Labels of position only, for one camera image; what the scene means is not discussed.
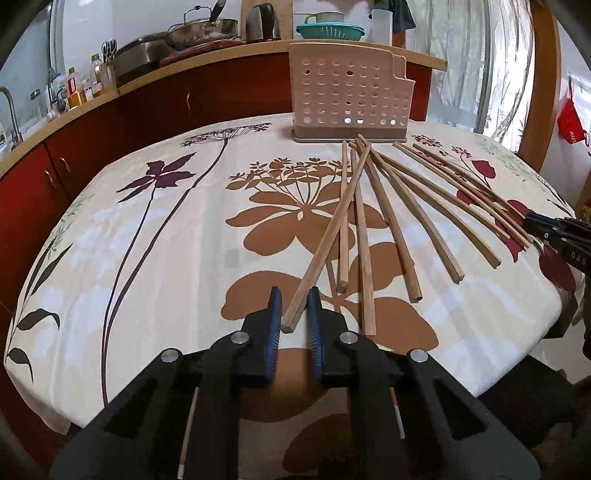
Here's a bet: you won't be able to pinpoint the wooden cutting board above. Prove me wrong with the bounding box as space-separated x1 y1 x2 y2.
239 0 294 40

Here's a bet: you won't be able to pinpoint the oil bottle red label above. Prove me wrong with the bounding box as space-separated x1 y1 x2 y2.
66 67 87 109

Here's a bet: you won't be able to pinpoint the stainless electric kettle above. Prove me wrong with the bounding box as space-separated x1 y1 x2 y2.
245 3 280 43

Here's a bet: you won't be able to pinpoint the red kitchen cabinets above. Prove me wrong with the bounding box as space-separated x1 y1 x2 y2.
1 53 291 325

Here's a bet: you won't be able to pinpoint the steel wok with lid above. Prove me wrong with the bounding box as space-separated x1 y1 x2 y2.
164 0 238 51

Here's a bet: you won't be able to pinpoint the red induction cooker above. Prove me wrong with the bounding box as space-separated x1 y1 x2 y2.
159 39 244 68

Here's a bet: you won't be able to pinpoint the wooden door frame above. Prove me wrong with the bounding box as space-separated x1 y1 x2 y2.
518 1 562 173

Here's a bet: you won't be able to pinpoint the beige perforated utensil holder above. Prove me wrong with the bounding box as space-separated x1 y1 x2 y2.
287 41 415 143

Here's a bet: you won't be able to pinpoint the sheer patterned curtain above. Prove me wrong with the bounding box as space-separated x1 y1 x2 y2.
406 0 535 152

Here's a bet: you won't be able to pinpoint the teal plastic colander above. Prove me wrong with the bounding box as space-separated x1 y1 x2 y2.
295 22 366 41

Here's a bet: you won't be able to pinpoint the red hanging bag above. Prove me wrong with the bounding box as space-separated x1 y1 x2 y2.
557 79 589 146

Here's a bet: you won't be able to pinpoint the dark hanging cloth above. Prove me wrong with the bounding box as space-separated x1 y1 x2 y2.
374 0 416 33

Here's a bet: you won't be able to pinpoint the white mug green handle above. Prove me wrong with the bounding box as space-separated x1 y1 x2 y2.
304 11 346 24

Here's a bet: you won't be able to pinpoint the floral tablecloth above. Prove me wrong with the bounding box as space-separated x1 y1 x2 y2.
1 114 590 479

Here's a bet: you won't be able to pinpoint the white plastic container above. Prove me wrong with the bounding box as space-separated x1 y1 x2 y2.
370 9 394 46

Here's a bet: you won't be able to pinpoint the steel rice cooker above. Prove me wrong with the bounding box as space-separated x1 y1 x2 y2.
113 32 175 87

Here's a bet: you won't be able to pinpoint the knife block with scissors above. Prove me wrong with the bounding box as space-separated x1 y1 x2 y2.
101 39 117 90

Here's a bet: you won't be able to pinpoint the chrome kitchen faucet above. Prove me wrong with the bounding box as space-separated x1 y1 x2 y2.
0 86 23 150

